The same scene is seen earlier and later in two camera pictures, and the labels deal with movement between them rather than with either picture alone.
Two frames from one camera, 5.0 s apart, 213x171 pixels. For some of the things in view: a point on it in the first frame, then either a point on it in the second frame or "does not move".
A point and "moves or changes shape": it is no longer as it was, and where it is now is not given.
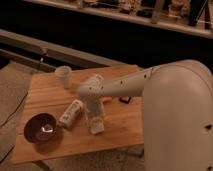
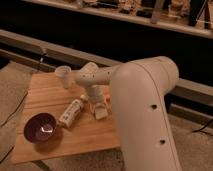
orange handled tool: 107,99 does not move
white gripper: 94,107 → 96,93
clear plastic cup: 66,72 does not move
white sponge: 97,125 moves or changes shape
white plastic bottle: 68,117 does not move
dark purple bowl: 39,128 does not move
